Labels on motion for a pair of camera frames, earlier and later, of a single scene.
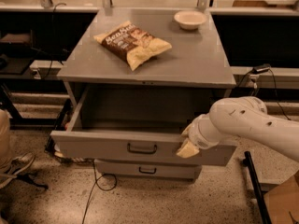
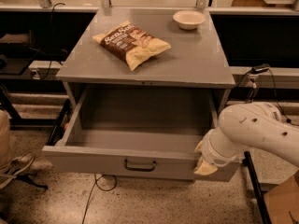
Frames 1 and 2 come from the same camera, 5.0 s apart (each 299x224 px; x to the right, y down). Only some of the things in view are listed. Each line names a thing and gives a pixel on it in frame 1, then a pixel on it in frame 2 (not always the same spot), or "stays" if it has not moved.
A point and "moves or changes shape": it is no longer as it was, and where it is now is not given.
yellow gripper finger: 188,130 -> 199,146
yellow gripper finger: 188,150 -> 205,168
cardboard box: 283,202 stays
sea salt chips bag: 133,44 stays
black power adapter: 264,67 stays
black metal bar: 249,162 stays
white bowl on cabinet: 190,20 stays
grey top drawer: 139,146 moves or changes shape
